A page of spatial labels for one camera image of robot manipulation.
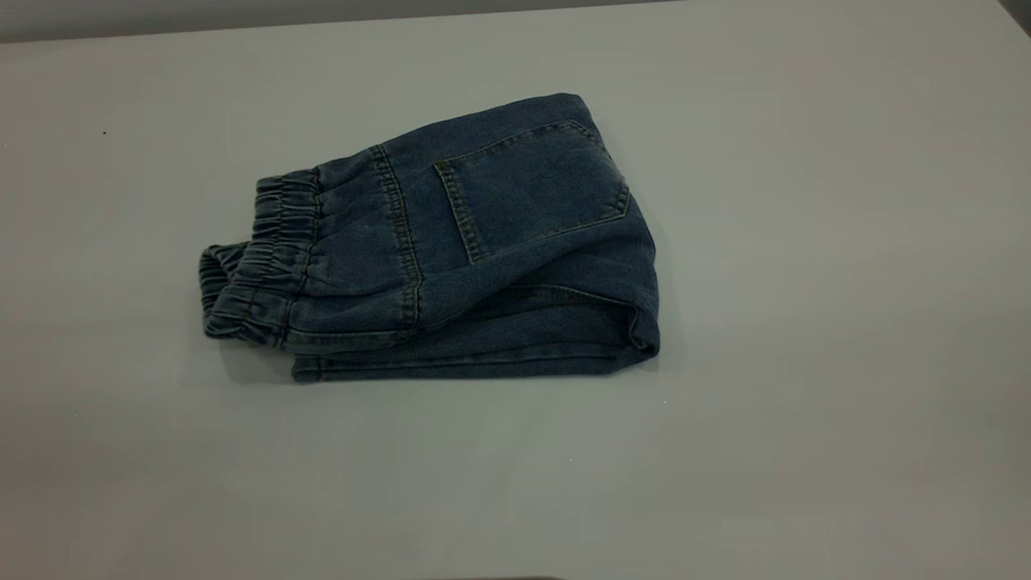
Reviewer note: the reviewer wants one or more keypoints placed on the blue denim kids jeans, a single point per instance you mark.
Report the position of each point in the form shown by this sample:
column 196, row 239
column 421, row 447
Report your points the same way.
column 483, row 242

